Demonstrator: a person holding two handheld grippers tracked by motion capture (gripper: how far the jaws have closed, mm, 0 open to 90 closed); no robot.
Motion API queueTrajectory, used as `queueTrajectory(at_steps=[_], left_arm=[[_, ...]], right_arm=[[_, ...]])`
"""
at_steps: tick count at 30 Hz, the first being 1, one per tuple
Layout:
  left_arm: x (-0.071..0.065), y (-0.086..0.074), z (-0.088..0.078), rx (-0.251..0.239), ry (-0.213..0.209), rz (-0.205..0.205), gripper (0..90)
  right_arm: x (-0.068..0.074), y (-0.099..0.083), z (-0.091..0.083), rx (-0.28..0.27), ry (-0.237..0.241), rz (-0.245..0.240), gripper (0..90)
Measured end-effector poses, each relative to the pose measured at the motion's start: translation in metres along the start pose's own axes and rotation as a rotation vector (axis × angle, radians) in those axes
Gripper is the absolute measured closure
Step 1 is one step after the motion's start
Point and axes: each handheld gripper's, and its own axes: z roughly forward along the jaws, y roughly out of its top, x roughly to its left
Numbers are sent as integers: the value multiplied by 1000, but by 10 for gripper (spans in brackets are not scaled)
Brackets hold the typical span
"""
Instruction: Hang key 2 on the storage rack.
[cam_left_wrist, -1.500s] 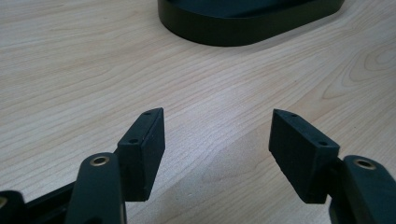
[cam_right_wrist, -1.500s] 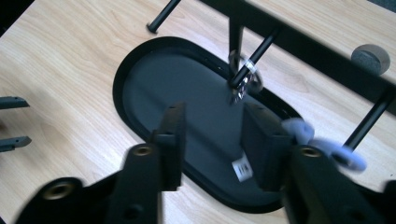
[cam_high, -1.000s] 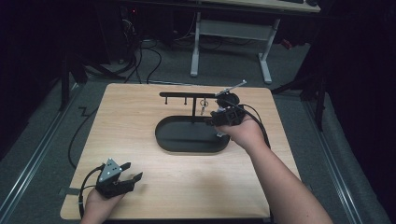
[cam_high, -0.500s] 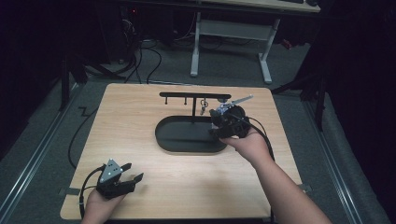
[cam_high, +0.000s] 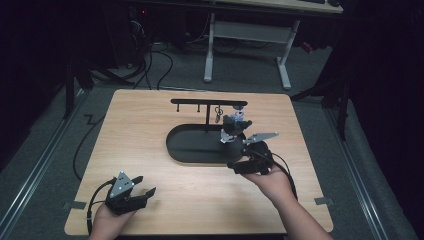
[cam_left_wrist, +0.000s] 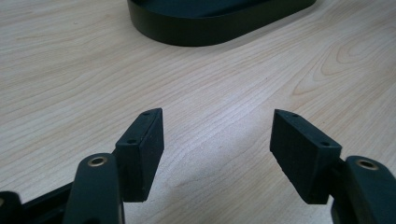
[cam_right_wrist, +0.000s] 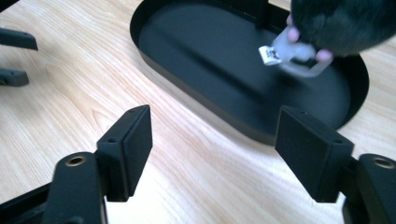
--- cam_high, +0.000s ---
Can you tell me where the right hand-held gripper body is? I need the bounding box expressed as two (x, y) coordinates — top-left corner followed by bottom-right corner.
(241, 131), (280, 176)

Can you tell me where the person's right hand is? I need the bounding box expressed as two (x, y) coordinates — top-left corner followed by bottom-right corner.
(241, 162), (297, 205)

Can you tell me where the grey tape strip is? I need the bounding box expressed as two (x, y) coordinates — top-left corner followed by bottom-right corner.
(313, 196), (335, 206)
(62, 200), (88, 211)

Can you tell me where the black metal stand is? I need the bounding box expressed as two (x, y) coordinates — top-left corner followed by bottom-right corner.
(62, 56), (135, 120)
(291, 74), (352, 142)

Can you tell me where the black floor cable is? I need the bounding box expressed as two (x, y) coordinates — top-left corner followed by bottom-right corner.
(72, 113), (106, 181)

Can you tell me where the hand-held gripper cable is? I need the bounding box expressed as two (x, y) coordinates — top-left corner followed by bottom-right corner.
(248, 149), (299, 202)
(86, 177), (116, 236)

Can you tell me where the metal floor rail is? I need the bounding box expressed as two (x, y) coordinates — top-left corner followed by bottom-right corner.
(0, 89), (86, 234)
(323, 109), (390, 240)

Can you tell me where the left hand-held gripper cable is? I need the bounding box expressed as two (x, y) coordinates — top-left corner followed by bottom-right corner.
(86, 177), (116, 236)

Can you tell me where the black hook stand with tray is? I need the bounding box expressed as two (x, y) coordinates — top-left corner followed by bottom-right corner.
(165, 98), (249, 165)

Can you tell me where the desk with white legs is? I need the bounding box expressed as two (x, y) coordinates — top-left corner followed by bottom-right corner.
(203, 0), (344, 91)

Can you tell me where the dark computer tower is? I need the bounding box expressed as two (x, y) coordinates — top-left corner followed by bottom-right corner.
(128, 5), (152, 68)

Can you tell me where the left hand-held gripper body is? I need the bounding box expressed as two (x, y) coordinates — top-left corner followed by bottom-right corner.
(105, 171), (149, 216)

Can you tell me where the right hand-held gripper cable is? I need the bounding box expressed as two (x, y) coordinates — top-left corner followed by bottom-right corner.
(248, 149), (299, 202)

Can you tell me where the black and white plush keychain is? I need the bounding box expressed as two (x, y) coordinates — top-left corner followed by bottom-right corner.
(219, 110), (254, 145)

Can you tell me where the person's left hand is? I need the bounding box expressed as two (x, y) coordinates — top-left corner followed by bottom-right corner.
(88, 203), (136, 240)

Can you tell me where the bundle of black cables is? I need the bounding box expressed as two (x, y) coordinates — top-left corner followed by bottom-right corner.
(116, 41), (175, 91)

